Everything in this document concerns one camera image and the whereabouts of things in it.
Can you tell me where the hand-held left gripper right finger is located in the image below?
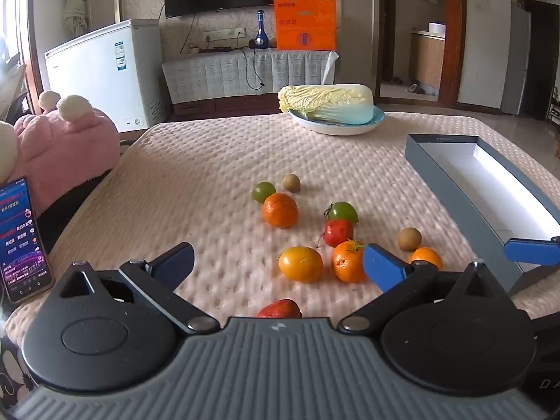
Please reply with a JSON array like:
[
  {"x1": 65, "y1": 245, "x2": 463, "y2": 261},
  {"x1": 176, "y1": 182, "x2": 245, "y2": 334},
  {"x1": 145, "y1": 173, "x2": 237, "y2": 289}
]
[{"x1": 337, "y1": 244, "x2": 510, "y2": 333}]

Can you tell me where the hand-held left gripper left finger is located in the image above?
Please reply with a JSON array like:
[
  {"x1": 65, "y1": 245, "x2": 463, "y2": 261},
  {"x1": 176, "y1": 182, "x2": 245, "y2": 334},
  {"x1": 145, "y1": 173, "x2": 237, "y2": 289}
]
[{"x1": 52, "y1": 242, "x2": 221, "y2": 335}]

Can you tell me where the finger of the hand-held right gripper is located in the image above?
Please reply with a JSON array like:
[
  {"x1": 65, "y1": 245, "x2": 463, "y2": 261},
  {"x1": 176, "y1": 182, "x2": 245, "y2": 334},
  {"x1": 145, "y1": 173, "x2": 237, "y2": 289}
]
[
  {"x1": 503, "y1": 235, "x2": 560, "y2": 268},
  {"x1": 507, "y1": 266, "x2": 560, "y2": 305}
]

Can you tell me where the orange tangerine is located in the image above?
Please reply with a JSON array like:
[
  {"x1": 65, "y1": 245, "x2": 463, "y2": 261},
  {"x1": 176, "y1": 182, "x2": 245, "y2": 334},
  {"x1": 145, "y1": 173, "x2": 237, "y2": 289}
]
[
  {"x1": 262, "y1": 192, "x2": 299, "y2": 229},
  {"x1": 331, "y1": 240, "x2": 368, "y2": 283}
]

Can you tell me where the small smooth orange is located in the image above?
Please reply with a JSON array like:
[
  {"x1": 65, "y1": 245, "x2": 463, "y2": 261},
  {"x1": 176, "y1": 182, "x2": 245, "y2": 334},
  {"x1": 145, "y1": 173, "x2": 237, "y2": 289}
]
[{"x1": 410, "y1": 247, "x2": 443, "y2": 271}]

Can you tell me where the red apple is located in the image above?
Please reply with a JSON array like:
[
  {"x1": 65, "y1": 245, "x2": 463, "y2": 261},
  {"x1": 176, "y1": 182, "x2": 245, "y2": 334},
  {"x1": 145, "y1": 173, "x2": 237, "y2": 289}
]
[
  {"x1": 257, "y1": 299, "x2": 302, "y2": 319},
  {"x1": 316, "y1": 219, "x2": 355, "y2": 248}
]

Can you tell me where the green tomato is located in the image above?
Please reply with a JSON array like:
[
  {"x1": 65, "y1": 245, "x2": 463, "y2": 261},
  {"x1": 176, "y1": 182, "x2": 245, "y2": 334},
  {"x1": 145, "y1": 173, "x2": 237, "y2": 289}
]
[{"x1": 324, "y1": 201, "x2": 359, "y2": 224}]

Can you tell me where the shallow black-rimmed white box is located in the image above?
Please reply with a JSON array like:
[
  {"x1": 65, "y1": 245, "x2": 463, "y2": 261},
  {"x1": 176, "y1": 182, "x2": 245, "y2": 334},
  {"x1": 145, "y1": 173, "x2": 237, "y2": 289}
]
[{"x1": 405, "y1": 133, "x2": 560, "y2": 292}]

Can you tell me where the large smooth orange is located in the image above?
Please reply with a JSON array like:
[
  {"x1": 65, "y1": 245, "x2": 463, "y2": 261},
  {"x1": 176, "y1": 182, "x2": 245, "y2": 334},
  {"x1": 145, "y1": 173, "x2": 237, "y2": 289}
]
[{"x1": 278, "y1": 246, "x2": 324, "y2": 283}]

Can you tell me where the small green lime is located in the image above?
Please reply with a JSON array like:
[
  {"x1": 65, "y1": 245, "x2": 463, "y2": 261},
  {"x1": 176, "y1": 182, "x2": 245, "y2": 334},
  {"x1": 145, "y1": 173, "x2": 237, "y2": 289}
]
[{"x1": 251, "y1": 182, "x2": 277, "y2": 204}]

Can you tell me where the pink textured blanket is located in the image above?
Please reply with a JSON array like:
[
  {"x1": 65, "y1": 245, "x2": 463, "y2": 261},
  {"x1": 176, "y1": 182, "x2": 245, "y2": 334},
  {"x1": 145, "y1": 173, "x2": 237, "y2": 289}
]
[{"x1": 4, "y1": 111, "x2": 560, "y2": 346}]

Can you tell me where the light blue plate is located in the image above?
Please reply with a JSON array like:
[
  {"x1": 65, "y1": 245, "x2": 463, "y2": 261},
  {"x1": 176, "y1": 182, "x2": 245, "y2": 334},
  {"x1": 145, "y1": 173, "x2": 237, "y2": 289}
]
[{"x1": 288, "y1": 105, "x2": 386, "y2": 136}]

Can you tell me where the smartphone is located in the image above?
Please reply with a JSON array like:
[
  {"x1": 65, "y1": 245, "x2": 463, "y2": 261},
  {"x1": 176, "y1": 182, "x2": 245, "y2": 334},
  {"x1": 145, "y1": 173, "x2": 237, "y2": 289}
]
[{"x1": 0, "y1": 176, "x2": 55, "y2": 303}]

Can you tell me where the pink plush toy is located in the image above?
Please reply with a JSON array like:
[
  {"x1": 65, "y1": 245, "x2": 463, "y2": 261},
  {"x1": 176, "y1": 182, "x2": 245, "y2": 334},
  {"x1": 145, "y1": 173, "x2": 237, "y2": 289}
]
[{"x1": 13, "y1": 91, "x2": 120, "y2": 217}]

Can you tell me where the dark wooden television cabinet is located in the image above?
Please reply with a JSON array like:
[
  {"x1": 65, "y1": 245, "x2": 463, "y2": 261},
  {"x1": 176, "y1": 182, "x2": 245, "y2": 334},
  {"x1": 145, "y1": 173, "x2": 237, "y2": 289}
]
[{"x1": 173, "y1": 94, "x2": 281, "y2": 117}]

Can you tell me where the napa cabbage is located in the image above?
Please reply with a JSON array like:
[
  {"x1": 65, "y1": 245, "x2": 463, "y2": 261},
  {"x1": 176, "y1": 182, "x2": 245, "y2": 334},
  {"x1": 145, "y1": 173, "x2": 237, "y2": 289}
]
[{"x1": 278, "y1": 83, "x2": 375, "y2": 124}]

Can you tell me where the grey cabinet cover cloth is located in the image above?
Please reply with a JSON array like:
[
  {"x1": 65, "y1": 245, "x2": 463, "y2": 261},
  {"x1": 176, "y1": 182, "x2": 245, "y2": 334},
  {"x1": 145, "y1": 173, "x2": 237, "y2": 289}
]
[{"x1": 162, "y1": 48, "x2": 338, "y2": 99}]

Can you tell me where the dark patterned cloth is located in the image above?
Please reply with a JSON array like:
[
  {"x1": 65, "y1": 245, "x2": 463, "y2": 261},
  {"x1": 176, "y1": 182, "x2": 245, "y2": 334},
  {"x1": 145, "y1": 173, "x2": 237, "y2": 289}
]
[{"x1": 0, "y1": 310, "x2": 40, "y2": 407}]

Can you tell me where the white chest freezer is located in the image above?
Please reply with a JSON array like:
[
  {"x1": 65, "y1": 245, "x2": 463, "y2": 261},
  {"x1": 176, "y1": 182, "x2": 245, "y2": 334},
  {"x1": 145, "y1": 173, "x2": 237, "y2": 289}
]
[{"x1": 44, "y1": 19, "x2": 169, "y2": 134}]

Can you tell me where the wooden kitchen cabinet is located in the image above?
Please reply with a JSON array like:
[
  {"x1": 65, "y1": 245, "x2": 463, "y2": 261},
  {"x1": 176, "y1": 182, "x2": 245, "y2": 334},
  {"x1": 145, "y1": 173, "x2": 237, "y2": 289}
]
[{"x1": 411, "y1": 30, "x2": 447, "y2": 91}]

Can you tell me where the blue glass bottle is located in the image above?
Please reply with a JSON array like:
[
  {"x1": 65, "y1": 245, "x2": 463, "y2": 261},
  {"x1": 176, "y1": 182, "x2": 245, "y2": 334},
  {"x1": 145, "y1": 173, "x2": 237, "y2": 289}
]
[{"x1": 255, "y1": 10, "x2": 268, "y2": 49}]

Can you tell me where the orange carton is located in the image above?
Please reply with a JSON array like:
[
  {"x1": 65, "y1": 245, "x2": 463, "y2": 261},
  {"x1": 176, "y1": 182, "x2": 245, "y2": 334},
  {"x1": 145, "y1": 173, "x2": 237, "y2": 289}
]
[{"x1": 274, "y1": 0, "x2": 337, "y2": 51}]

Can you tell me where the black cable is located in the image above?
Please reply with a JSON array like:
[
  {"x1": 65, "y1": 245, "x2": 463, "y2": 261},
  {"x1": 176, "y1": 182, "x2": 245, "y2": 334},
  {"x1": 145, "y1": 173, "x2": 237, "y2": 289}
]
[{"x1": 238, "y1": 48, "x2": 266, "y2": 91}]

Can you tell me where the white wall socket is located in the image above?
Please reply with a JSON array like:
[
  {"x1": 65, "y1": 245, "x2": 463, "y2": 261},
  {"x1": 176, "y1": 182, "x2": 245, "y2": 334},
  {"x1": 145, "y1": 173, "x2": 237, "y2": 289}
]
[{"x1": 205, "y1": 28, "x2": 246, "y2": 41}]

